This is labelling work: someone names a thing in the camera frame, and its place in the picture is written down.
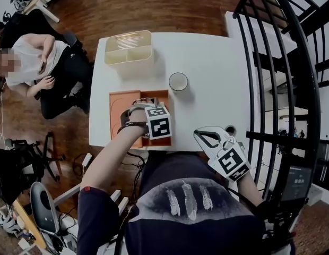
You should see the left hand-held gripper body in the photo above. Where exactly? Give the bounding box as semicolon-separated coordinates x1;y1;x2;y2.
120;101;172;140

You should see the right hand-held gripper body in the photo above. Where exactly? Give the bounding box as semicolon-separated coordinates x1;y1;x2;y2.
207;134;252;182

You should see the orange box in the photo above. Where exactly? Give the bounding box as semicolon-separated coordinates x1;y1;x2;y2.
140;89;172;150

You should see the orange sheet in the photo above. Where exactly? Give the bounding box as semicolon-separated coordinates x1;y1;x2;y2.
109;90;143;141

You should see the person's right forearm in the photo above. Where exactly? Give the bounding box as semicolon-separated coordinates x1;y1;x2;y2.
236;172;264;209

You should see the person's left forearm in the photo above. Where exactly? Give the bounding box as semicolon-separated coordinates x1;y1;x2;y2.
81;123;149;194

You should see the person's left hand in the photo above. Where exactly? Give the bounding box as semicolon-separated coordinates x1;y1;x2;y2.
124;109;148;125

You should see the black wristband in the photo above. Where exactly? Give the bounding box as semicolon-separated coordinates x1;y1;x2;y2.
117;120;149;134

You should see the clear glass cup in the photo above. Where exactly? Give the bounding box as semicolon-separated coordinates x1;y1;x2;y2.
168;72;189;92

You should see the cream plastic organizer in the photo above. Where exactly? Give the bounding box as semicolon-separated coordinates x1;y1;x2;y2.
104;30;155;80

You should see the black tablet screen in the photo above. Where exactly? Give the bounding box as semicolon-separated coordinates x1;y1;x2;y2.
281;165;314;203

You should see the person's navy feather-print shirt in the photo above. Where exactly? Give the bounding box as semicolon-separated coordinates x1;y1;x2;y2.
76;152;297;255

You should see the white power strip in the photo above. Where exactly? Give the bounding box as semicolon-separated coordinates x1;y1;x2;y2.
81;152;94;167

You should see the black metal railing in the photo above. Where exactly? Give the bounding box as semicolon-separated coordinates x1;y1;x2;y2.
235;0;329;209

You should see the black mesh office chair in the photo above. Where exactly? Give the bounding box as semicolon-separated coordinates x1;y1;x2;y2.
0;131;66;205

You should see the black metal chair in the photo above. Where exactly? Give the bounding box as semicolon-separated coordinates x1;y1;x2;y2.
232;0;322;35

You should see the wooden desk with white legs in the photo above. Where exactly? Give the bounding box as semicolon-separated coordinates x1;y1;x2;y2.
22;0;60;23

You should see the grey and white seat shell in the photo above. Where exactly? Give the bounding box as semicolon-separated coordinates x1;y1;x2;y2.
30;181;60;234

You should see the white helmet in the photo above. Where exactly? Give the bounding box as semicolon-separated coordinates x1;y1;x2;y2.
0;210;20;236

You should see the black cable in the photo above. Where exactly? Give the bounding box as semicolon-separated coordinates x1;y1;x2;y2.
126;151;147;196

